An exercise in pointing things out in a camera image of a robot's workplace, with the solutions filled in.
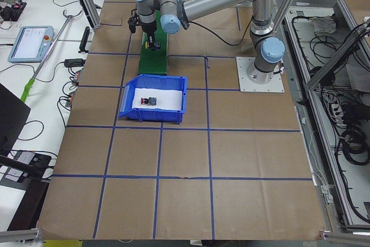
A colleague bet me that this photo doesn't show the black power adapter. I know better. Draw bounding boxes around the black power adapter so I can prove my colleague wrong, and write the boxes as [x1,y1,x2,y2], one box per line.
[64,58,86,68]

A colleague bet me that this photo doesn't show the white foam pad source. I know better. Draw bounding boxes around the white foam pad source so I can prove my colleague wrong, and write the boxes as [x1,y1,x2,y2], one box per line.
[132,88,183,110]

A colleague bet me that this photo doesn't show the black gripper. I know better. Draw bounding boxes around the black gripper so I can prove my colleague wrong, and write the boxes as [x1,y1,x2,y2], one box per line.
[128,9,156,50]

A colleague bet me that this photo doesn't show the teach pendant tablet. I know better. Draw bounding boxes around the teach pendant tablet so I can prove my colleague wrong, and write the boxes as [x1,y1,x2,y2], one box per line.
[8,25,54,63]

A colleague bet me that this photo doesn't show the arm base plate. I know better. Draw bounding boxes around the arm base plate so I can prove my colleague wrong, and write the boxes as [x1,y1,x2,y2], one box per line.
[236,57,284,93]

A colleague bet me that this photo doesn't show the green conveyor belt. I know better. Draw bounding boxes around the green conveyor belt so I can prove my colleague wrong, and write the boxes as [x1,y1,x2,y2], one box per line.
[135,0,168,75]

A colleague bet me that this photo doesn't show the red mushroom push button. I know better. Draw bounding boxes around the red mushroom push button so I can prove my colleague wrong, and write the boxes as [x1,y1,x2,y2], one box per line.
[140,97,157,106]

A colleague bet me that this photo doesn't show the yellow mushroom push button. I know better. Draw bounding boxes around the yellow mushroom push button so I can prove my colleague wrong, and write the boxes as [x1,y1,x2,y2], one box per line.
[145,41,161,51]

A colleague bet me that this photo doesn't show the blue source bin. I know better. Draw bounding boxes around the blue source bin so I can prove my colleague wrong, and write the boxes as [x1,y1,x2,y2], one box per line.
[119,74,188,124]

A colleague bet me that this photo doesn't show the green handled reacher grabber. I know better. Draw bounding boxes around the green handled reacher grabber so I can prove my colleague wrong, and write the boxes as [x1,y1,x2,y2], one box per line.
[20,10,82,103]

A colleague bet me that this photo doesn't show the black monitor corner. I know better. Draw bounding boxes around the black monitor corner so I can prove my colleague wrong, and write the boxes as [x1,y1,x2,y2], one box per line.
[0,84,31,156]

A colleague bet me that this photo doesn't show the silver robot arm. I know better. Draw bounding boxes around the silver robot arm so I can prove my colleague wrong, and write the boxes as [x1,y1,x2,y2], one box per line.
[128,0,278,73]

